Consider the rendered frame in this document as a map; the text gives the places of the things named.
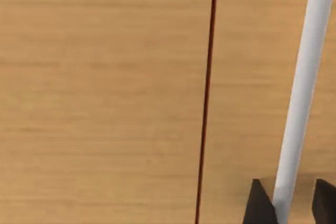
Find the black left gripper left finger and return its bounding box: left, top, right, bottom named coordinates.
left=241, top=178, right=278, bottom=224

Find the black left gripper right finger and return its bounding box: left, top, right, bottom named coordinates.
left=311, top=178, right=336, bottom=224

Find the long metal door handle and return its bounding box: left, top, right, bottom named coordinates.
left=272, top=0, right=336, bottom=224

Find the wooden door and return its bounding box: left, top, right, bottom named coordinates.
left=0, top=0, right=215, bottom=224
left=198, top=0, right=336, bottom=224

